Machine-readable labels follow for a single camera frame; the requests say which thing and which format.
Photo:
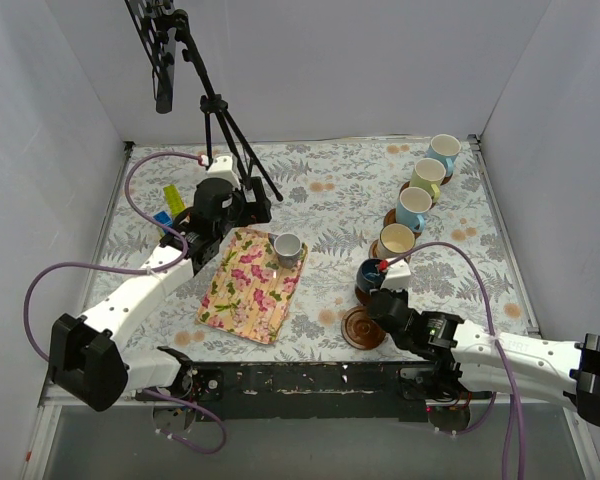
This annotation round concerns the cream enamel mug dark rim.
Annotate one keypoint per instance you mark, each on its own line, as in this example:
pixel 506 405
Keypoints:
pixel 394 239

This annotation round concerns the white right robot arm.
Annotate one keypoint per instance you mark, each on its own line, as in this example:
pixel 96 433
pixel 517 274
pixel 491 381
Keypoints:
pixel 466 358

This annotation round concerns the dark blue mug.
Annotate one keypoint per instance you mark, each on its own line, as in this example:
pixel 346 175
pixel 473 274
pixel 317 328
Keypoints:
pixel 370 275

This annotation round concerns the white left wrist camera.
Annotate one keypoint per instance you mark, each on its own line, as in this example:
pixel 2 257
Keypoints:
pixel 223 168

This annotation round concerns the floral table cloth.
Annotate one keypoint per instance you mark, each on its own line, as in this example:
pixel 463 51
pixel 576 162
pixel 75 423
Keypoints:
pixel 336 195

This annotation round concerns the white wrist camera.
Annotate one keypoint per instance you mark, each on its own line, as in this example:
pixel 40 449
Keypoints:
pixel 223 168
pixel 396 277

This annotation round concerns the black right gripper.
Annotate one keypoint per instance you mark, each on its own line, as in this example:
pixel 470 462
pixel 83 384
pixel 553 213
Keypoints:
pixel 380 304

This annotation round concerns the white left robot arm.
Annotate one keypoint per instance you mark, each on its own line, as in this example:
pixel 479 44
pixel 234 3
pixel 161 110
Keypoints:
pixel 86 355

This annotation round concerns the brown wooden coaster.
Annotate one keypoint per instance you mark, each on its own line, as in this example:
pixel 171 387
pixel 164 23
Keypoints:
pixel 372 253
pixel 360 331
pixel 390 218
pixel 364 296
pixel 447 179

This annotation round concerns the white mug light blue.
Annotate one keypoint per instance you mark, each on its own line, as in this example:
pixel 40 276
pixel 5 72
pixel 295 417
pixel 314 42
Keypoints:
pixel 444 148

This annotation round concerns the small grey patterned cup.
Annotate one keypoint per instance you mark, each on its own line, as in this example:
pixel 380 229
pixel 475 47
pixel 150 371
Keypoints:
pixel 288 248

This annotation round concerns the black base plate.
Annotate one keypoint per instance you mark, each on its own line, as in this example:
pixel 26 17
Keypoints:
pixel 400 390

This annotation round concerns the black tripod stand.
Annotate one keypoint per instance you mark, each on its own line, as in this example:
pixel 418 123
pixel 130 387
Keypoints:
pixel 212 103

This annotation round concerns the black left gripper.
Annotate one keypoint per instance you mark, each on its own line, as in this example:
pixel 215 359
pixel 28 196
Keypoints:
pixel 255 203

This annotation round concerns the white mug green handle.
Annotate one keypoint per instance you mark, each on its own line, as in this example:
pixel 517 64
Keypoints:
pixel 428 174

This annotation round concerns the white mug blue handle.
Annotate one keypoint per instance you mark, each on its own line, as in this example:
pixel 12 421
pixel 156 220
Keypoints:
pixel 412 206

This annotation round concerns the floral serving tray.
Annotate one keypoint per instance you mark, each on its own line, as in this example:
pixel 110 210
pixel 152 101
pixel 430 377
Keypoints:
pixel 251 292

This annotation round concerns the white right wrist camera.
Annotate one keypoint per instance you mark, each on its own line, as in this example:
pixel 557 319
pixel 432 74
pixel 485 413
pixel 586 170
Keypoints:
pixel 396 277

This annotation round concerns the colourful toy blocks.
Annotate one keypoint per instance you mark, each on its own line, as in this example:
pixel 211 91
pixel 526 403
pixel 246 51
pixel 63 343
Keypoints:
pixel 174 203

